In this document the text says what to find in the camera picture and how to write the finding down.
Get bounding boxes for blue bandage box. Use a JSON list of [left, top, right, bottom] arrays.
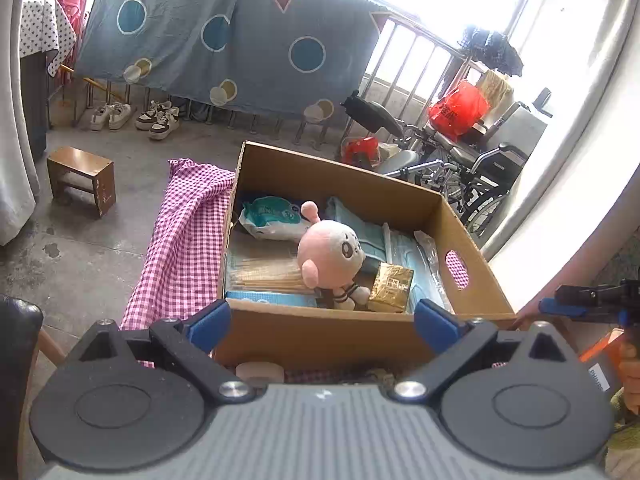
[[225, 290, 321, 308]]

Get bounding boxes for small wooden stool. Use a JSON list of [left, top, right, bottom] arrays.
[[46, 146, 117, 218]]

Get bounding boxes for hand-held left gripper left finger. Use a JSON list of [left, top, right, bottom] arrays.
[[77, 299, 256, 404]]

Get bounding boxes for yellow pole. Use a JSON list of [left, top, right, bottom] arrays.
[[82, 78, 124, 104]]

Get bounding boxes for small red bag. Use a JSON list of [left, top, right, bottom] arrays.
[[341, 136, 381, 167]]

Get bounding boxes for metal railing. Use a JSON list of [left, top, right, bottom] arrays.
[[50, 10, 481, 151]]

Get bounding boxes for beige cloth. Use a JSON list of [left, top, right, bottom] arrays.
[[475, 69, 515, 111]]

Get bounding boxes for blue sheet with circles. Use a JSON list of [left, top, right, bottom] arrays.
[[74, 0, 391, 116]]

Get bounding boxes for brown cardboard box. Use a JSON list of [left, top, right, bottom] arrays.
[[212, 141, 518, 368]]

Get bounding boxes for beige round object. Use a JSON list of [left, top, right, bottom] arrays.
[[235, 360, 285, 386]]

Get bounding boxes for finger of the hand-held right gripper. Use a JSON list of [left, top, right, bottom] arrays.
[[539, 280, 640, 324]]

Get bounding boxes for pink checkered cloth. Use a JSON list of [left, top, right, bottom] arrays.
[[120, 158, 473, 386]]

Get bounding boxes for wooden sticks pack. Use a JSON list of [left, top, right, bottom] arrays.
[[226, 256, 321, 295]]

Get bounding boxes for black padded seat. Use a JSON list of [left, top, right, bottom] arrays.
[[341, 90, 406, 136]]

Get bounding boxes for red plastic bag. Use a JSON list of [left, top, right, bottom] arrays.
[[427, 80, 491, 137]]

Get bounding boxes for person's right hand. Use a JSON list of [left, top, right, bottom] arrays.
[[617, 332, 640, 411]]

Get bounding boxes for gold foil packet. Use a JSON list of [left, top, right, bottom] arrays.
[[367, 261, 415, 313]]

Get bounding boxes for wet wipes pack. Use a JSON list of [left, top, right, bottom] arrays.
[[239, 196, 313, 242]]

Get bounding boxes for white polka-dot cloth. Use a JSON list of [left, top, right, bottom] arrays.
[[20, 0, 78, 78]]

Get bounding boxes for black wheelchair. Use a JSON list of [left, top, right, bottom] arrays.
[[382, 100, 531, 238]]

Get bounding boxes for blue face masks pack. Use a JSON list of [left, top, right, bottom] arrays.
[[325, 196, 453, 313]]

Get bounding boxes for white shoe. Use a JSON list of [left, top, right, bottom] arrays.
[[108, 102, 133, 130], [90, 104, 113, 132]]

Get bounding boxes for grey curtain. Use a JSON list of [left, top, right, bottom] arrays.
[[0, 0, 41, 246]]

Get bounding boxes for dark hanging clothing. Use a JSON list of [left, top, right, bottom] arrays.
[[460, 25, 525, 77]]

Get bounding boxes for pink plush toy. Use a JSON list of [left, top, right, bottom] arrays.
[[297, 201, 372, 311]]

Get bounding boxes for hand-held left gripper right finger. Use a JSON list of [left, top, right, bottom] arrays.
[[390, 299, 578, 403]]

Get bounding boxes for black chair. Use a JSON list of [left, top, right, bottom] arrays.
[[0, 294, 68, 480]]

